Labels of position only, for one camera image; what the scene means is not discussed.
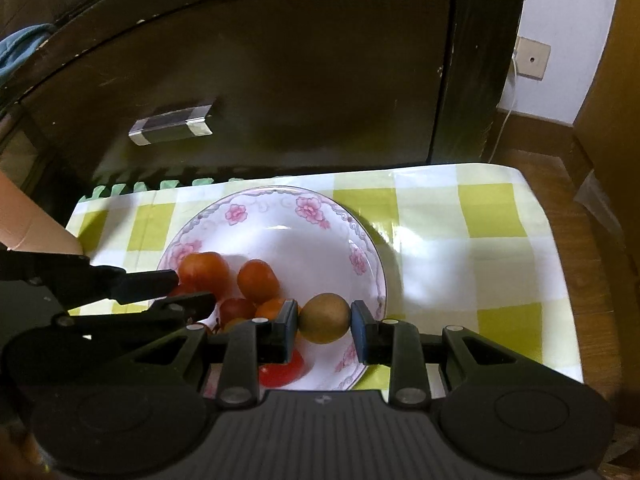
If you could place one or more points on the brown longan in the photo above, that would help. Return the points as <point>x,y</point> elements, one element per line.
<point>325,317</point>

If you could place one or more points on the green white checked tablecloth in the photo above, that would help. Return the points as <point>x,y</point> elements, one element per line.
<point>450,270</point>

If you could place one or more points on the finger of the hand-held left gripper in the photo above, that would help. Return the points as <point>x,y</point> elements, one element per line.
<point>195,304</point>
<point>150,282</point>

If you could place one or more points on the large red tomato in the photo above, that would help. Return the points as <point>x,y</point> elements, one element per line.
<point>282,369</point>

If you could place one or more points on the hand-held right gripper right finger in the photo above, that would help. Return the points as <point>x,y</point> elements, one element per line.
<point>359,332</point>

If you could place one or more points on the brown wooden wardrobe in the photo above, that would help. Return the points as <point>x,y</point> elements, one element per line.
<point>615,110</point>

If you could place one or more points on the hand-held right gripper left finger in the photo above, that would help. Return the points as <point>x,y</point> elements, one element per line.
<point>291,330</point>

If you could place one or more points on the dark wooden cabinet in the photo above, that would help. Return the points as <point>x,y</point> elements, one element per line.
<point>300,85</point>

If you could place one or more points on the blue clothing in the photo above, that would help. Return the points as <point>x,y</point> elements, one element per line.
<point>20,50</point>

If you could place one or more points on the pink ribbed container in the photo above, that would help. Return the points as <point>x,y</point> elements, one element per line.
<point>30,225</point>

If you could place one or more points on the beige wall socket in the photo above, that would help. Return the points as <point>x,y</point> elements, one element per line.
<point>532,57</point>

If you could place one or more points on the small orange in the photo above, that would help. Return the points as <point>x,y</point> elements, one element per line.
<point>272,308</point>
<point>235,325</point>
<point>205,270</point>

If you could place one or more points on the white plate with pink flowers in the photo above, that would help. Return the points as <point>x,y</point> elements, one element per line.
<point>280,240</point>

